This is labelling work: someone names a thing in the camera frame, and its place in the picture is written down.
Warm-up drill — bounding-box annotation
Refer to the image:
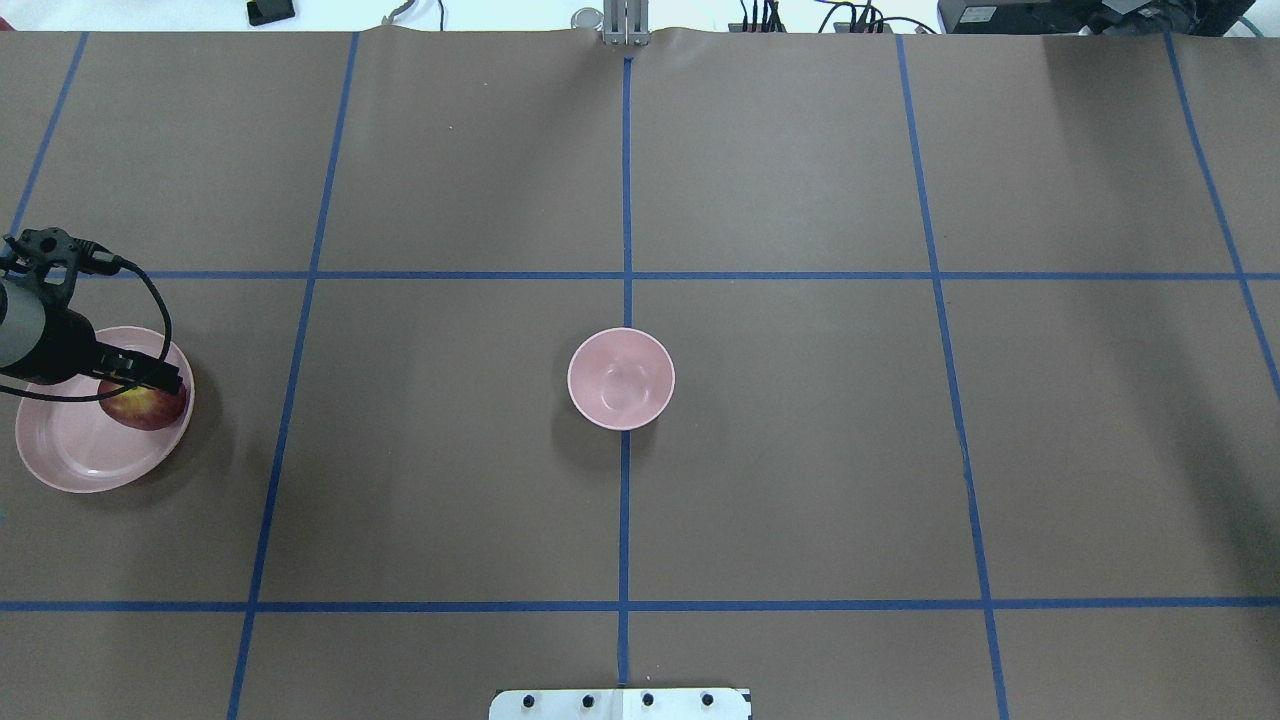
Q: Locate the aluminium frame post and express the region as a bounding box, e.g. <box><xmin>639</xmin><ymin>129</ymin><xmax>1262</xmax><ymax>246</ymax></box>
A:
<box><xmin>600</xmin><ymin>0</ymin><xmax>652</xmax><ymax>47</ymax></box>

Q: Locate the black laptop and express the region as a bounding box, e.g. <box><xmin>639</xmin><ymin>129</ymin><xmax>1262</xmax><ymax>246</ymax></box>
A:
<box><xmin>936</xmin><ymin>1</ymin><xmax>1254</xmax><ymax>37</ymax></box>

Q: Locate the black orange usb hub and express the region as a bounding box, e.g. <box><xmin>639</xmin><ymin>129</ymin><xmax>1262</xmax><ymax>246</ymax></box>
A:
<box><xmin>726</xmin><ymin>1</ymin><xmax>888</xmax><ymax>33</ymax></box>

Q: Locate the pink plate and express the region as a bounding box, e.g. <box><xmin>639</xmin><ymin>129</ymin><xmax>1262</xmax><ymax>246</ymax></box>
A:
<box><xmin>15</xmin><ymin>345</ymin><xmax>195</xmax><ymax>493</ymax></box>

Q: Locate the red apple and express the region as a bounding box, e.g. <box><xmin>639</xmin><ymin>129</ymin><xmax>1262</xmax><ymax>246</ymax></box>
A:
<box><xmin>99</xmin><ymin>379</ymin><xmax>189</xmax><ymax>432</ymax></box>

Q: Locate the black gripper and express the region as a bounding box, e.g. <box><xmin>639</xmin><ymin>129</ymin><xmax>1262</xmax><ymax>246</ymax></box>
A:
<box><xmin>1</xmin><ymin>281</ymin><xmax>184</xmax><ymax>395</ymax></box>

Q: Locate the pink bowl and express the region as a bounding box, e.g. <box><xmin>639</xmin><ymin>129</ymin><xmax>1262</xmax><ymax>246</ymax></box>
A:
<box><xmin>566</xmin><ymin>327</ymin><xmax>677</xmax><ymax>432</ymax></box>

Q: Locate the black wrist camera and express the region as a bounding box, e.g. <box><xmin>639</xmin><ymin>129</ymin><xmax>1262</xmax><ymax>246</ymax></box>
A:
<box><xmin>1</xmin><ymin>227</ymin><xmax>125</xmax><ymax>309</ymax></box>

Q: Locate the black camera cable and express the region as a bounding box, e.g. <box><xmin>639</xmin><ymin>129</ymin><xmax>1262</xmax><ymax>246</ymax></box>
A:
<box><xmin>0</xmin><ymin>256</ymin><xmax>175</xmax><ymax>404</ymax></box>

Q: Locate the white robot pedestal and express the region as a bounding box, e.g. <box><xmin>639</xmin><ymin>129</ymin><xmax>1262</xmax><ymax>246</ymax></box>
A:
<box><xmin>488</xmin><ymin>687</ymin><xmax>754</xmax><ymax>719</ymax></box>

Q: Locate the small black square device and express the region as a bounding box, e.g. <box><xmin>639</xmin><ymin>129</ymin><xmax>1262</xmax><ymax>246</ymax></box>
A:
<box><xmin>244</xmin><ymin>0</ymin><xmax>296</xmax><ymax>27</ymax></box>

